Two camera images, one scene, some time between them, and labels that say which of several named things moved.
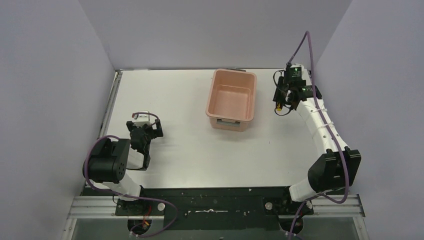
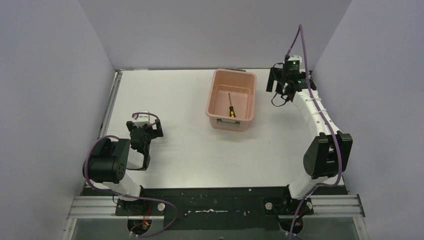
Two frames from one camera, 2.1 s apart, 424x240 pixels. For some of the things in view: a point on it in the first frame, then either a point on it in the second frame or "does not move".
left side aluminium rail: x=111 y=102 does not move
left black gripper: x=144 y=129 does not move
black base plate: x=217 y=208 does not move
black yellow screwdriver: x=279 y=107 -> x=231 y=111
